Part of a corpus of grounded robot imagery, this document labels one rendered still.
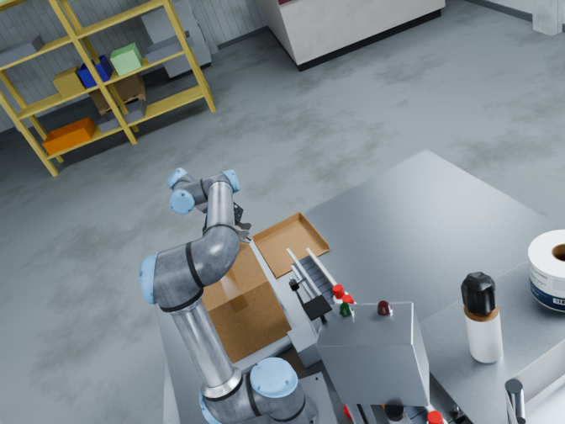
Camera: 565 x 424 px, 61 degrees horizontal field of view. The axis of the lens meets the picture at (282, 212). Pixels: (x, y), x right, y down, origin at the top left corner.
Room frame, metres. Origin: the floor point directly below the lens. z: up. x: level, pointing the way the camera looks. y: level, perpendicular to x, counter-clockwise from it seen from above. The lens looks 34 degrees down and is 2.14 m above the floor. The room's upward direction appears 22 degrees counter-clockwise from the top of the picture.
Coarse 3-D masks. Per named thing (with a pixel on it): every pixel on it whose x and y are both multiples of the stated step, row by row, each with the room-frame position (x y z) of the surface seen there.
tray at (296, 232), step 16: (288, 224) 1.83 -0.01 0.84; (304, 224) 1.78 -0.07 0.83; (256, 240) 1.80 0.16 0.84; (272, 240) 1.76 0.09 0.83; (288, 240) 1.71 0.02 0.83; (304, 240) 1.67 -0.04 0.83; (320, 240) 1.63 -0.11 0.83; (272, 256) 1.65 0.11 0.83; (288, 256) 1.61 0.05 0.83; (304, 256) 1.57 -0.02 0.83; (272, 272) 1.51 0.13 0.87; (288, 272) 1.52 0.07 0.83
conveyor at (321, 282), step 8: (296, 264) 1.48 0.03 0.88; (304, 264) 1.46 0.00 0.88; (312, 264) 1.45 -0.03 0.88; (312, 272) 1.40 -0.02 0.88; (320, 272) 1.39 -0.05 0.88; (312, 280) 1.36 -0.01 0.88; (320, 280) 1.34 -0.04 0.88; (328, 280) 1.33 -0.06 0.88; (312, 288) 1.32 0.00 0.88; (320, 288) 1.30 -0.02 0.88; (328, 288) 1.29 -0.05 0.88; (328, 296) 1.25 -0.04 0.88; (408, 408) 0.74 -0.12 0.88; (416, 408) 0.73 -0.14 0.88; (424, 408) 0.72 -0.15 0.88; (416, 416) 0.71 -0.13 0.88; (424, 416) 0.70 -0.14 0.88
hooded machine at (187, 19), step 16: (144, 0) 7.96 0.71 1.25; (176, 0) 7.95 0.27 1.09; (144, 16) 7.93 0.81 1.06; (160, 16) 7.92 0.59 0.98; (192, 16) 7.90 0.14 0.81; (160, 32) 7.92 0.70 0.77; (192, 32) 7.90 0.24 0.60; (192, 48) 7.91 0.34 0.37; (208, 48) 8.24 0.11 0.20; (176, 64) 7.92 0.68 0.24; (208, 64) 7.95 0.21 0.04
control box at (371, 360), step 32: (352, 320) 0.58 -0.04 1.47; (384, 320) 0.56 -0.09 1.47; (416, 320) 0.56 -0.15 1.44; (320, 352) 0.56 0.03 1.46; (352, 352) 0.53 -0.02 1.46; (384, 352) 0.51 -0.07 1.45; (416, 352) 0.50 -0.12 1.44; (352, 384) 0.54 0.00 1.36; (384, 384) 0.52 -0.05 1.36; (416, 384) 0.49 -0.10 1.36
